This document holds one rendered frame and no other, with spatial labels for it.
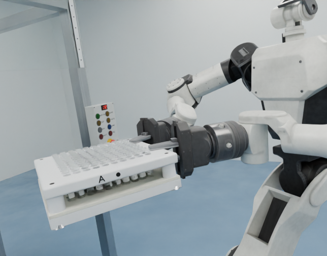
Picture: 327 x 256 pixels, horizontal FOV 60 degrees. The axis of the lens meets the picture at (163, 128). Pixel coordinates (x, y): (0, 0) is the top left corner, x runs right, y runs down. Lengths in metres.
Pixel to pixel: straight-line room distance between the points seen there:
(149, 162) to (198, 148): 0.13
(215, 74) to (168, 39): 3.11
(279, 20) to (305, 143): 0.45
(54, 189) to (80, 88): 1.07
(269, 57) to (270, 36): 2.78
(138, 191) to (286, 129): 0.33
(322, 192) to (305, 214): 0.08
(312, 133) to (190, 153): 0.25
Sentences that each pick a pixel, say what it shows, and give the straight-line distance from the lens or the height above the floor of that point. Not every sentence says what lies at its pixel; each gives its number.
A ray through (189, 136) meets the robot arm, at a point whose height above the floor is 1.06.
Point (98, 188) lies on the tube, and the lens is 0.55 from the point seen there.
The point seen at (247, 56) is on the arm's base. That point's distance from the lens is 1.06.
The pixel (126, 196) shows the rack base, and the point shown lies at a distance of 0.53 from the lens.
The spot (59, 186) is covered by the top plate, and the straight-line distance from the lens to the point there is 0.49.
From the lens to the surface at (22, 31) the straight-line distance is 1.35.
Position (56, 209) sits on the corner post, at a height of 1.01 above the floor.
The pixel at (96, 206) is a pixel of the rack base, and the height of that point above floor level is 0.99.
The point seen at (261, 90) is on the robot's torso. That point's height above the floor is 1.12.
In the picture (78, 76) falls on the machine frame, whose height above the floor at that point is 1.26.
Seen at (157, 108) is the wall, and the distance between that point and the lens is 4.34.
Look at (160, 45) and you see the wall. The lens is 4.24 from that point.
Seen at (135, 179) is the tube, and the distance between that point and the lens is 0.57.
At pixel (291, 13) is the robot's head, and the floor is 1.33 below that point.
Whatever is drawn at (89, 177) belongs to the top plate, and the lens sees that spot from 0.50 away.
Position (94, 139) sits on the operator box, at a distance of 1.52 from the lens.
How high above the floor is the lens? 1.19
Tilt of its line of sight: 10 degrees down
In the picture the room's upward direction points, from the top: 7 degrees counter-clockwise
